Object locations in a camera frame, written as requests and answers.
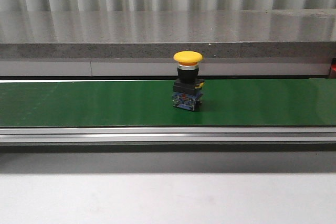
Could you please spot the grey stone countertop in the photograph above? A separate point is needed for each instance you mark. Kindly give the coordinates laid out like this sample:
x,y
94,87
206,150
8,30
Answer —
x,y
124,44

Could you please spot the green conveyor belt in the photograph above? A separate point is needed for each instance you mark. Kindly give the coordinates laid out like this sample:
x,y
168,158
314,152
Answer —
x,y
228,102

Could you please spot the aluminium conveyor front rail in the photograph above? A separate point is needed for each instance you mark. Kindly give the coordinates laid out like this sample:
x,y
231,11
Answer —
x,y
168,139

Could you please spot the red object at right edge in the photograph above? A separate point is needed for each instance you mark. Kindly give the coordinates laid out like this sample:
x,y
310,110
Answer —
x,y
333,69

